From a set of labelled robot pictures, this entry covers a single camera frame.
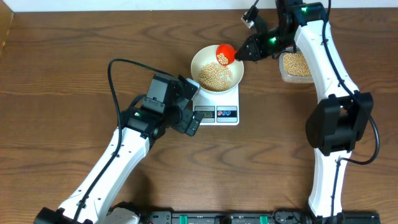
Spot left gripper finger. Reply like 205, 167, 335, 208
185, 111, 204, 136
178, 75, 200, 100

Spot red plastic measuring scoop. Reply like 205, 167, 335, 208
216, 44, 236, 65

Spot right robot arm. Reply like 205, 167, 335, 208
234, 1, 378, 223

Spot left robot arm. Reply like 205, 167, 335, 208
34, 73, 203, 223

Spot white round bowl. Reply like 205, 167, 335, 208
190, 45, 244, 91

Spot soybeans in bowl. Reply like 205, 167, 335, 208
198, 62, 233, 91

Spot white digital kitchen scale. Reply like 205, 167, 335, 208
193, 85, 239, 126

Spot soybeans in scoop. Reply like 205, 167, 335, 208
216, 53, 229, 66

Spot yellow soybeans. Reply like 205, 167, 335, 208
282, 53, 311, 77

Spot clear plastic container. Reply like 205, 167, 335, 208
279, 47, 313, 84

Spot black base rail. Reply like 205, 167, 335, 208
105, 202, 381, 224

